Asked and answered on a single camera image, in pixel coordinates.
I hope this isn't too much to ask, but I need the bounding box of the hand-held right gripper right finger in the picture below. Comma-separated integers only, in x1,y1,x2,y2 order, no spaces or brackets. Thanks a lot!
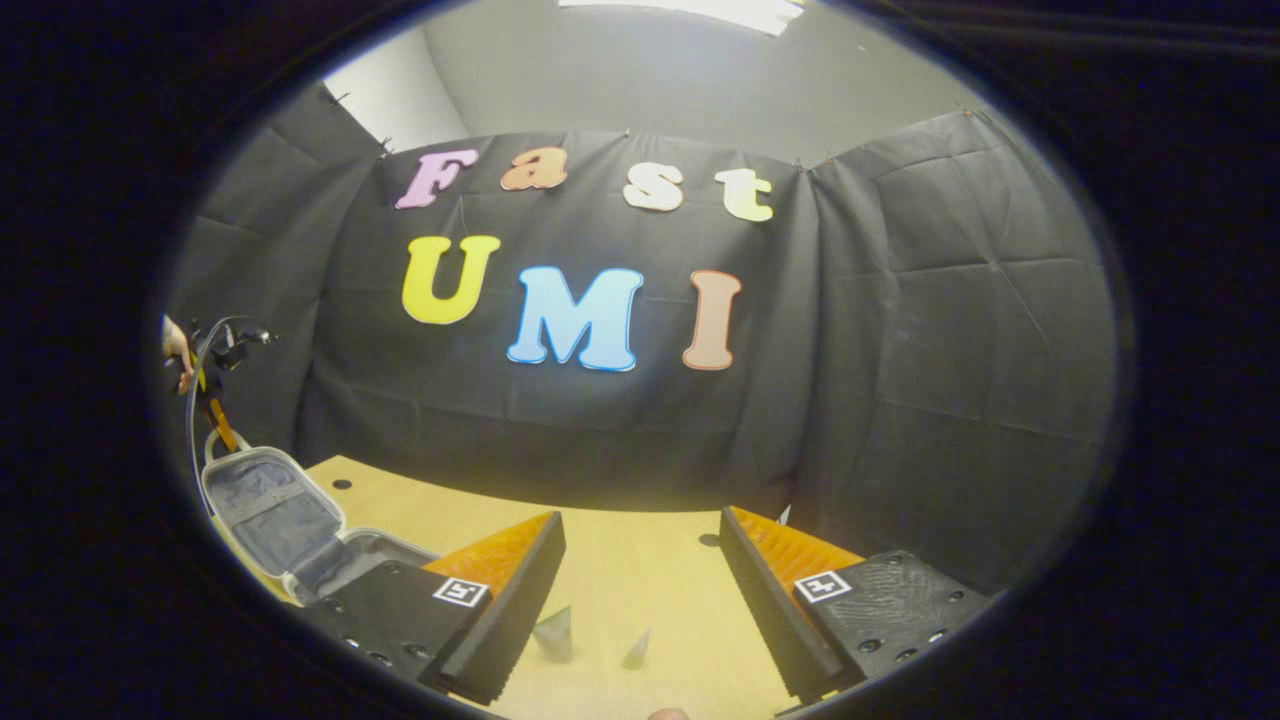
718,505,996,704

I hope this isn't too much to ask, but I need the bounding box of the white hard-shell suitcase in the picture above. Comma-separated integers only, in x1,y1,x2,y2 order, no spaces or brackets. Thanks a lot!
200,445,441,606

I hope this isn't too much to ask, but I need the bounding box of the ceiling light panel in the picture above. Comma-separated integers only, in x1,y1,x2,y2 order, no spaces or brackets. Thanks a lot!
558,0,806,37

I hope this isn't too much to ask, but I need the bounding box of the black backdrop cloth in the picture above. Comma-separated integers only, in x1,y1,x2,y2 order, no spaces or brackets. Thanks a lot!
160,85,1121,601

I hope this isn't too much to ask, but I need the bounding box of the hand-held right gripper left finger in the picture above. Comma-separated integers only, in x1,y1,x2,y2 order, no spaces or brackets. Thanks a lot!
300,510,567,707

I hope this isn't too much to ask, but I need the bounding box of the grey-green cosmetic tube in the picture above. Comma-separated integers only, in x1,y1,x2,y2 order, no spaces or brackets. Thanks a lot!
533,605,576,663

